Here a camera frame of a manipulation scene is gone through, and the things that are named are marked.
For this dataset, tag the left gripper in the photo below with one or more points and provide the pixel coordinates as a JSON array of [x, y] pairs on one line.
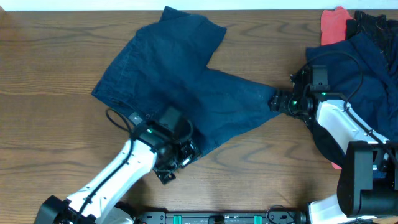
[[189, 152]]

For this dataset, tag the dark blue garment in pile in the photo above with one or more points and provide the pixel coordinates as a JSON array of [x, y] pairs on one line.
[[357, 66]]

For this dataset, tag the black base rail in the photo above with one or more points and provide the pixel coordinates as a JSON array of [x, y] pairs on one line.
[[278, 216]]

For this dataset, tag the black knit garment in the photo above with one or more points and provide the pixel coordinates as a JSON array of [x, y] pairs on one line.
[[382, 31]]

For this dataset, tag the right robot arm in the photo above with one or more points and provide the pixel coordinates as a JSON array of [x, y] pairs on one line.
[[367, 187]]

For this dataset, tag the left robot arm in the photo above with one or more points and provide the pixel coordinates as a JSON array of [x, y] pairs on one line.
[[151, 146]]

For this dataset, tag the red garment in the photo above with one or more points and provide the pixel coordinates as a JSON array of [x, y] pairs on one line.
[[333, 25]]

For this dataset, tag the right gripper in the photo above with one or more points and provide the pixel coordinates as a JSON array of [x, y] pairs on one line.
[[280, 103]]

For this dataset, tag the dark blue denim shorts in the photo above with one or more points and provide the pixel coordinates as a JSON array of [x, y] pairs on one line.
[[166, 65]]

